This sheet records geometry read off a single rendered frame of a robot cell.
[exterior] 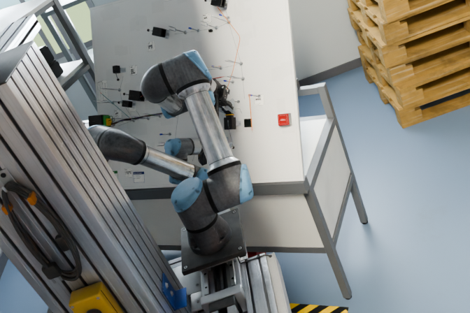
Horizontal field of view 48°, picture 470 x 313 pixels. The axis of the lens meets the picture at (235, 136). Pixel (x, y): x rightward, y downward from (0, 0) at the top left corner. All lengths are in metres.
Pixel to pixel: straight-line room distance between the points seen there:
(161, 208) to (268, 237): 0.61
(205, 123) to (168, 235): 1.47
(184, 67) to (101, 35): 1.36
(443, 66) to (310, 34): 1.33
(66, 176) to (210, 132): 0.61
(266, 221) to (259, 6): 1.05
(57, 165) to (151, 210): 1.80
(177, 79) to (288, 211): 1.09
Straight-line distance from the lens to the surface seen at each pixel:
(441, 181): 3.55
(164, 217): 3.00
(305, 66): 4.92
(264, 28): 2.50
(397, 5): 3.64
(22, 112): 1.19
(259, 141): 2.47
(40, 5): 2.95
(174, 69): 1.76
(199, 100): 1.74
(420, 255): 3.14
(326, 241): 2.69
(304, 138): 2.79
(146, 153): 1.96
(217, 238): 1.77
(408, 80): 3.95
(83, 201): 1.28
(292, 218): 2.63
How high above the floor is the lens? 2.31
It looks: 30 degrees down
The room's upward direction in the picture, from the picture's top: 24 degrees counter-clockwise
